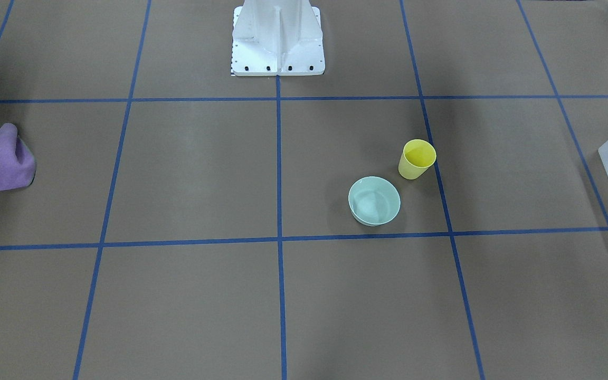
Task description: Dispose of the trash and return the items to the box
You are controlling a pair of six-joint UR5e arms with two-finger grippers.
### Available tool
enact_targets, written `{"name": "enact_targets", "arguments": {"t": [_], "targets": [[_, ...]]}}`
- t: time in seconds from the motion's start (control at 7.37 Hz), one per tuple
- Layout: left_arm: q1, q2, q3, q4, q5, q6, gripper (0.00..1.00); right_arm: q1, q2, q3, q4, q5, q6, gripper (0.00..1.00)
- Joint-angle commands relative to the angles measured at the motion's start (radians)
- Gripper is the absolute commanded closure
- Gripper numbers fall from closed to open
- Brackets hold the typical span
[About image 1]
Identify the mint green bowl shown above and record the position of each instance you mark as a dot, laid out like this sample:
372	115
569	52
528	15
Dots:
373	201

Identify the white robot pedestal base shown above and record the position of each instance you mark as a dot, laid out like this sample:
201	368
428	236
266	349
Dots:
277	38

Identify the yellow plastic cup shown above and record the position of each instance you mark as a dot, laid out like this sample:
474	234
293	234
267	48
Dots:
417	156

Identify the purple cloth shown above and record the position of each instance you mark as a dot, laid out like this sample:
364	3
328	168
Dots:
17	163

